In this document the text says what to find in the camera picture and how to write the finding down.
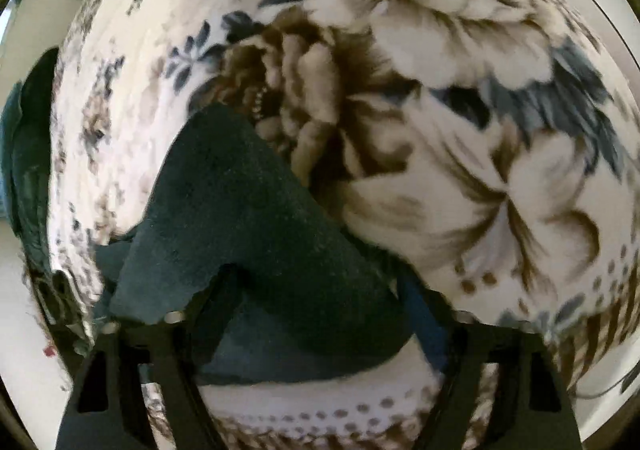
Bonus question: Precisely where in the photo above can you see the dark blue denim pants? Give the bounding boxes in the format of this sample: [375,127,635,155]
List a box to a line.
[93,103,446,385]

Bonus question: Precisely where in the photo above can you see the floral fleece bed blanket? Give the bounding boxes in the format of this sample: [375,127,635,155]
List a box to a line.
[48,0,639,449]

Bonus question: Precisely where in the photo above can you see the dark green plush pillow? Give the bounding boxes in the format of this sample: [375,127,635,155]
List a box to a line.
[1,47,58,274]

